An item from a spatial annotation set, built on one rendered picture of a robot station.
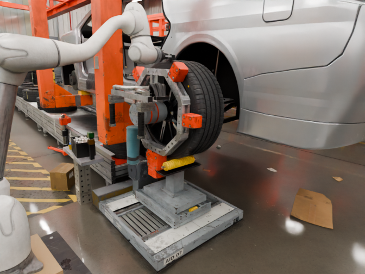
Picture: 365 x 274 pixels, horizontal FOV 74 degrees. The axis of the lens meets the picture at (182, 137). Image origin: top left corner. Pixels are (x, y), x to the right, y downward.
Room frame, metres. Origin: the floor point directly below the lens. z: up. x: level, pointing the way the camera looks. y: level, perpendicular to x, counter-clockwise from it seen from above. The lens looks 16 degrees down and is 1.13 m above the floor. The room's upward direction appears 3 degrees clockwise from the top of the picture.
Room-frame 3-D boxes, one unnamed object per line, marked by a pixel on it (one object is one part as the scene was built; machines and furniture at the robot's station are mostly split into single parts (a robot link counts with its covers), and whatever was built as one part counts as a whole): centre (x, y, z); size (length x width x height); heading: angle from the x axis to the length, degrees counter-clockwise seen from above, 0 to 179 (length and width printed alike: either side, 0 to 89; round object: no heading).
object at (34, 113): (4.40, 2.29, 0.20); 1.00 x 0.86 x 0.39; 42
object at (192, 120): (1.33, -0.05, 0.85); 0.09 x 0.08 x 0.07; 42
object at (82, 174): (1.84, 0.81, 0.21); 0.10 x 0.10 x 0.42; 42
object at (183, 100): (1.56, 0.17, 0.85); 0.54 x 0.07 x 0.54; 42
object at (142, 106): (1.30, 0.21, 0.93); 0.09 x 0.05 x 0.05; 132
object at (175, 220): (1.70, 0.06, 0.13); 0.50 x 0.36 x 0.10; 42
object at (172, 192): (1.68, 0.04, 0.32); 0.40 x 0.30 x 0.28; 42
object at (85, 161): (1.81, 0.79, 0.44); 0.43 x 0.17 x 0.03; 42
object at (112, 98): (1.55, 0.43, 0.93); 0.09 x 0.05 x 0.05; 132
